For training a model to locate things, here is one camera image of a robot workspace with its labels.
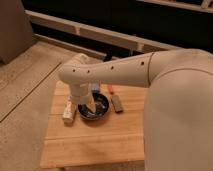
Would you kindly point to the white plastic bottle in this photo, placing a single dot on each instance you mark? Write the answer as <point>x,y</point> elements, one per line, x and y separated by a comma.
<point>69,112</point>

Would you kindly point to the dark ceramic bowl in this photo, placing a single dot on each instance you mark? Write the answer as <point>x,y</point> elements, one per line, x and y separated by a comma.
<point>101,108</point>

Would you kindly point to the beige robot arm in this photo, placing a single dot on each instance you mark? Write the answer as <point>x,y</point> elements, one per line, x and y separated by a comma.
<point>178,109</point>

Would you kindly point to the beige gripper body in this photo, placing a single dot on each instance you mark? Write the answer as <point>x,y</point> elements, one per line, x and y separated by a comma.
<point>87,104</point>

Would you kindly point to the grey cabinet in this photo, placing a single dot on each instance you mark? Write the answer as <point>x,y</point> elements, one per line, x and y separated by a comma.
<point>16,33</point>

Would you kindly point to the dark rectangular block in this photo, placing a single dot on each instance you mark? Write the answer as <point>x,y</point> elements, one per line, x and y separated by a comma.
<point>116,103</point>

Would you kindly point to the wooden table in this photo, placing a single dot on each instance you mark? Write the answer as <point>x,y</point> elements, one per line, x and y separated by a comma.
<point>111,139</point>

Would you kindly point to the blue grey sponge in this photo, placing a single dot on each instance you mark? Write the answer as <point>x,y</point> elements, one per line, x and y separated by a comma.
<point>95,87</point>

